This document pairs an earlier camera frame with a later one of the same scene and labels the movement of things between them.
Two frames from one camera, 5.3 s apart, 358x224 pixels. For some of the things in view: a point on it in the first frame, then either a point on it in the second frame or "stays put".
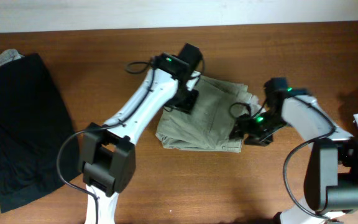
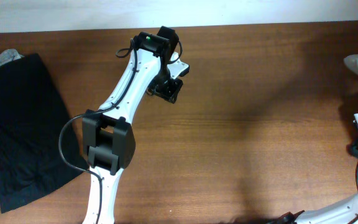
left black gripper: x=189 y=106 → x=168 y=92
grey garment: x=5 y=56 stays put
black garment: x=29 y=120 stays put
